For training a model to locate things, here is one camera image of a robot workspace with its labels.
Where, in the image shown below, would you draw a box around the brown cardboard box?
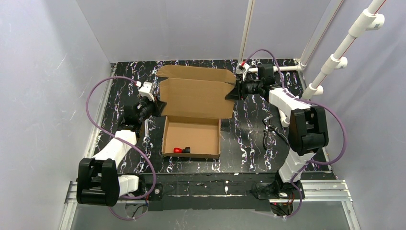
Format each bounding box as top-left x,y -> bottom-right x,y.
157,65 -> 236,159

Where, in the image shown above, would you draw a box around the small red ball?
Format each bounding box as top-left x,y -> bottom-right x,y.
173,148 -> 184,153

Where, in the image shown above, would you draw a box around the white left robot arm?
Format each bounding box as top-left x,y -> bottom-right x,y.
77,96 -> 166,207

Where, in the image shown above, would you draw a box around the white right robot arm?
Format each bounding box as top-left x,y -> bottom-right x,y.
225,62 -> 328,186

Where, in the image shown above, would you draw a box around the silver open-end wrench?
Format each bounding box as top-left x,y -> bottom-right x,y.
143,119 -> 150,148

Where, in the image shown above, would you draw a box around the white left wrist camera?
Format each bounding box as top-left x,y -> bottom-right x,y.
138,81 -> 156,101

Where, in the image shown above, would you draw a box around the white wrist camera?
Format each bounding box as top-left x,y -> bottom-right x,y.
138,81 -> 156,101
236,61 -> 250,74

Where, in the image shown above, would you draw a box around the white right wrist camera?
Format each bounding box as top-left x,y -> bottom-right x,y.
236,61 -> 250,74

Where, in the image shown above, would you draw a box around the black handled pliers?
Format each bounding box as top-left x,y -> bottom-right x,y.
262,125 -> 288,150

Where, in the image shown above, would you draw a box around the white PVC pipe frame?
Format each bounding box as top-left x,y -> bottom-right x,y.
235,0 -> 348,74

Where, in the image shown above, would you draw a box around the white PVC camera pole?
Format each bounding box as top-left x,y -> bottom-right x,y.
302,0 -> 385,99

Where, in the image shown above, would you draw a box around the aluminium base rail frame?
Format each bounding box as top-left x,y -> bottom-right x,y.
63,171 -> 351,218

